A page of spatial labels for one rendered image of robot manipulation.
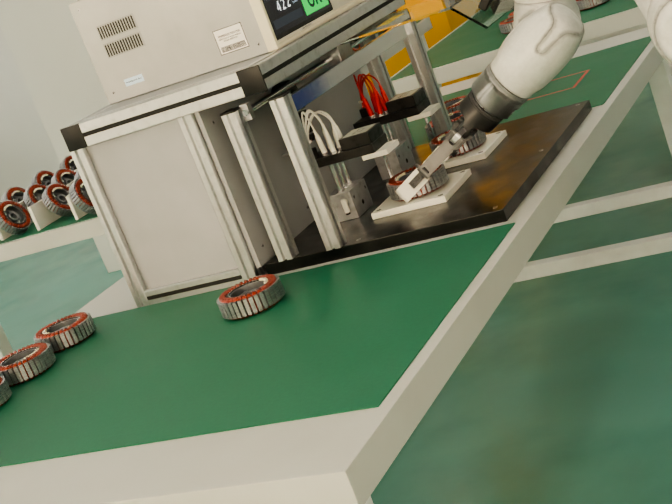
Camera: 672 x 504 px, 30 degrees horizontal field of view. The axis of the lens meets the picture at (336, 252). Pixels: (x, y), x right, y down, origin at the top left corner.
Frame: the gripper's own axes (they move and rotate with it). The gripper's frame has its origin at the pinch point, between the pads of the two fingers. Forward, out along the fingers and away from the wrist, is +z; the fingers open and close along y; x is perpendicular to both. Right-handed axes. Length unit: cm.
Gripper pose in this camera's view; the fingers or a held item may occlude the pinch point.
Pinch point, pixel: (418, 179)
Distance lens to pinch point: 230.4
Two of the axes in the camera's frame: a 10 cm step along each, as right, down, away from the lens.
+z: -5.7, 6.3, 5.3
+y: 3.7, -3.8, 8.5
